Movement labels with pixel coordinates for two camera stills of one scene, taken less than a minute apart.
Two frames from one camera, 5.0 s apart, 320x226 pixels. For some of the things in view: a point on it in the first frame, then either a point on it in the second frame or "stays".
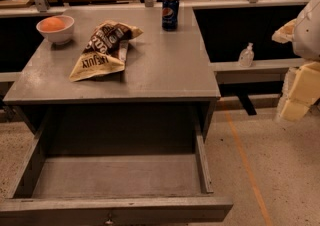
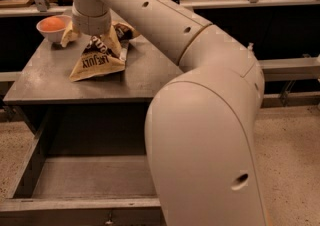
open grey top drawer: x=115 y=166 stays
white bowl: x=58 y=29 stays
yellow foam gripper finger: x=285 y=33 -> x=88 y=25
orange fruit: x=51 y=24 stays
